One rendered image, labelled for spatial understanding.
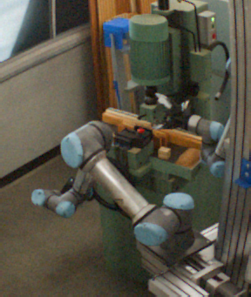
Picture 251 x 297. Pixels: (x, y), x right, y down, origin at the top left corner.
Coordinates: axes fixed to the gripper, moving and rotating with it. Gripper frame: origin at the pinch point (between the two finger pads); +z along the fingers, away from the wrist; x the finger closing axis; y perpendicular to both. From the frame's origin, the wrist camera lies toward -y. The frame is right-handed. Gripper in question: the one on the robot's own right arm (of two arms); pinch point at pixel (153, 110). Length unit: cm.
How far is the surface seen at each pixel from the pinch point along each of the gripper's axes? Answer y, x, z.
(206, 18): -36, -41, -4
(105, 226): -15, 77, 31
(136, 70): -5.5, -13.6, 14.6
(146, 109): -12.6, 5.4, 11.5
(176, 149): -15.6, 20.9, -4.8
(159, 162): -4.7, 24.7, -3.2
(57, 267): -6, 116, 56
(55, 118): -103, 65, 141
